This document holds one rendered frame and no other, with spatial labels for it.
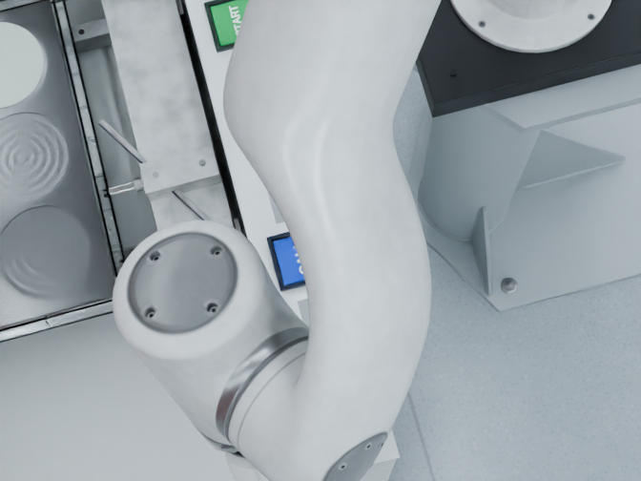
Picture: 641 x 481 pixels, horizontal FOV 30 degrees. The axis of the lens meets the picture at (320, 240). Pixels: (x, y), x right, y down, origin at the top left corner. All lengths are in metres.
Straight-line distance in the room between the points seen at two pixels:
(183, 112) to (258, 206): 0.18
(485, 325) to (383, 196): 1.55
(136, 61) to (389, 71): 0.79
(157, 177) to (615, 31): 0.53
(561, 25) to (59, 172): 0.57
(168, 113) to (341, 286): 0.76
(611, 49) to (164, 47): 0.49
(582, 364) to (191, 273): 1.57
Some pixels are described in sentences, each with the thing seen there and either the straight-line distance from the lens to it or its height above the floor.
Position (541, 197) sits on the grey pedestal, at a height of 0.01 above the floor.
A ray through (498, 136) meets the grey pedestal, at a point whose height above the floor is 0.55.
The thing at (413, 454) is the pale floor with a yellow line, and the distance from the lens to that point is 2.10.
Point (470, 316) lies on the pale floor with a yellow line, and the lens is 2.14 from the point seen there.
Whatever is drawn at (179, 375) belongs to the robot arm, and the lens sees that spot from 0.64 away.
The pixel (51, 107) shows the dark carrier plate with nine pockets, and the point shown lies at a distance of 1.32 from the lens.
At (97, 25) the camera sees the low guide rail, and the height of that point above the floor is 0.85.
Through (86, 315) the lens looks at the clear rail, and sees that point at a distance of 1.24.
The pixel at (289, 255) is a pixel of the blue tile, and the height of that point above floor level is 0.96.
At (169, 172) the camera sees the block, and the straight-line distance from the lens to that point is 1.26.
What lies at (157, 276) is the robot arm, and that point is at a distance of 0.64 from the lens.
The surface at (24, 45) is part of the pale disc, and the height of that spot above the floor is 0.90.
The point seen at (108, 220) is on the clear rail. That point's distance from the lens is 1.26.
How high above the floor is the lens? 2.09
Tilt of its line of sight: 75 degrees down
